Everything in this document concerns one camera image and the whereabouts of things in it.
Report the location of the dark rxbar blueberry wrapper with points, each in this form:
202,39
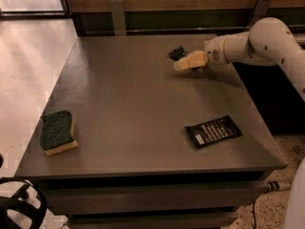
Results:
177,53

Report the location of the metal wall bracket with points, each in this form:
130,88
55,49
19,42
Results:
259,11
118,18

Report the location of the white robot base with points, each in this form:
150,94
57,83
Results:
295,213

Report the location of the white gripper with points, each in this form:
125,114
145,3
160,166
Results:
214,52

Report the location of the left metal wall bracket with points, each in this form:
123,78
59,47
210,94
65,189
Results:
118,18

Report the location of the black snack bar wrapper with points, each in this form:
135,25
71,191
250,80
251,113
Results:
213,131

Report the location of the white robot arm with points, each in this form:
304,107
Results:
269,42

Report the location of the black office chair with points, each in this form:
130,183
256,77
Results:
18,203

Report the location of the green and yellow sponge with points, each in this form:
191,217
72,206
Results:
57,134

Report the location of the right metal wall bracket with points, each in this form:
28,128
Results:
259,11

